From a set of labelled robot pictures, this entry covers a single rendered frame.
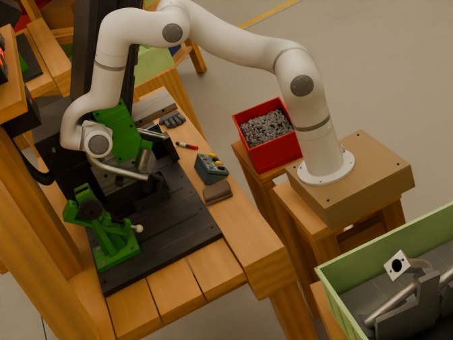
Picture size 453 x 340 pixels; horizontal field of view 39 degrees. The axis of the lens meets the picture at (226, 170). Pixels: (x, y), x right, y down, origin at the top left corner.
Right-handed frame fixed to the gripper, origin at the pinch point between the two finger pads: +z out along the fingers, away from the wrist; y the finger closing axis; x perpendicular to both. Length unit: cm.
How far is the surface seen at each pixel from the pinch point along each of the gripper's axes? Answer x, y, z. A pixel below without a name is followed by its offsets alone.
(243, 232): 11, -51, -37
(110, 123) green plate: -3.4, -4.3, 2.7
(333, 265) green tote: 4, -64, -74
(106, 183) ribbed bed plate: 17.7, -10.5, 5.0
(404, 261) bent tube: -9, -58, -112
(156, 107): -13.4, -19.8, 17.8
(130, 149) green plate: 2.9, -14.1, 2.8
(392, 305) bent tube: 3, -68, -100
